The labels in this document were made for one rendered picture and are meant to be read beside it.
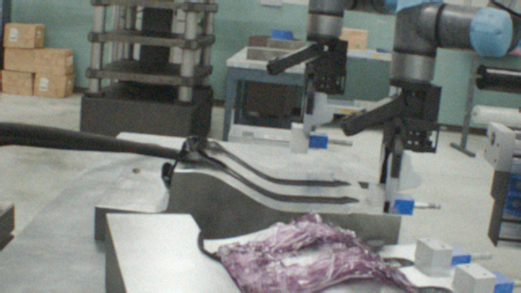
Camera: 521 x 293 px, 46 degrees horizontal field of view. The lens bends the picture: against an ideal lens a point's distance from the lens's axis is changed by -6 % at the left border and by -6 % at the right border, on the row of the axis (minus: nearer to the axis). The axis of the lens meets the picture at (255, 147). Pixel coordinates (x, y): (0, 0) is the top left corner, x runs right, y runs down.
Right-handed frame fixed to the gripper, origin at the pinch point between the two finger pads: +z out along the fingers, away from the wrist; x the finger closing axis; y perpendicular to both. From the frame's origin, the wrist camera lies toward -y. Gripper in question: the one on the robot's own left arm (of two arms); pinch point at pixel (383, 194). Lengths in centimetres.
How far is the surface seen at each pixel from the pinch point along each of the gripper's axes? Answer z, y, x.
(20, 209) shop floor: 90, -146, 228
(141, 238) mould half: -0.6, -36.1, -32.3
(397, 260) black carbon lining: 5.3, -0.4, -17.5
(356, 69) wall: 29, 98, 643
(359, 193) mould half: 1.4, -3.4, 4.8
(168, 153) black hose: 8, -42, 49
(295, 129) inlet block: -5.0, -14.2, 26.6
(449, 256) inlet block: 3.5, 7.1, -19.3
